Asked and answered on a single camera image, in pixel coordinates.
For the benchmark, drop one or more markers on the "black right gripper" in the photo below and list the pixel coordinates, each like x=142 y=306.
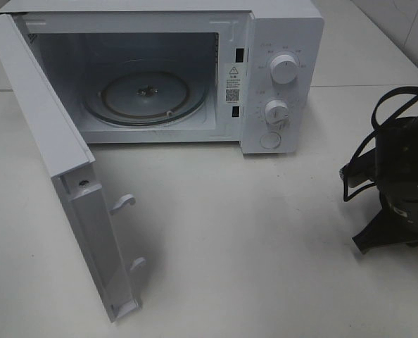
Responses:
x=396 y=178

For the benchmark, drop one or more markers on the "round white door button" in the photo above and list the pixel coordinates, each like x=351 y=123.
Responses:
x=270 y=140

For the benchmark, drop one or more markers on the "white microwave knob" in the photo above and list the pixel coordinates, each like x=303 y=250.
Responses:
x=284 y=67
x=276 y=112

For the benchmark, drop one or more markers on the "white microwave door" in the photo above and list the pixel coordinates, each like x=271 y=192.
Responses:
x=70 y=164

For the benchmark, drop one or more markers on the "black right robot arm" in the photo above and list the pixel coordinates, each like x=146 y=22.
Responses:
x=392 y=165

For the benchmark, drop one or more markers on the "white microwave oven body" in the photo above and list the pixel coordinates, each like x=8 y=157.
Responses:
x=228 y=44

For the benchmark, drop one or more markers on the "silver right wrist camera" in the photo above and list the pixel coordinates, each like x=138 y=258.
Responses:
x=361 y=170

